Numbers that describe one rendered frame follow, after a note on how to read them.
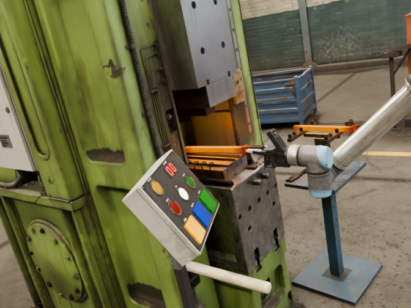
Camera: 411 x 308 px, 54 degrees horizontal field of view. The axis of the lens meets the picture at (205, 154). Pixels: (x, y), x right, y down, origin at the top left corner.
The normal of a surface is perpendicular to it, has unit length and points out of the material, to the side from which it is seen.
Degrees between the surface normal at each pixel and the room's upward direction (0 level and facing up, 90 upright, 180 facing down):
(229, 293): 90
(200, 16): 90
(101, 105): 89
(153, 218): 90
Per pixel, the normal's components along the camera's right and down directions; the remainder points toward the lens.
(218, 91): 0.78, 0.04
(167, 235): -0.21, 0.34
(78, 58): -0.59, 0.34
